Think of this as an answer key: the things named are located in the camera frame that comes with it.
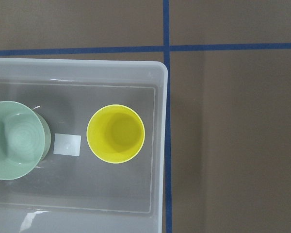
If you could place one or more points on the yellow plastic cup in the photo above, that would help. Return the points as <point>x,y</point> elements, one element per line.
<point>115,134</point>

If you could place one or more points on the green ceramic bowl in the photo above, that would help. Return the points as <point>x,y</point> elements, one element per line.
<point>25,140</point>

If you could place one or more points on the white label in box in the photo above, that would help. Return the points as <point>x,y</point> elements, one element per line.
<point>67,144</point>

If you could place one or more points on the clear plastic storage box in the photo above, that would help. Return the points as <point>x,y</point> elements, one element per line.
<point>68,194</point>

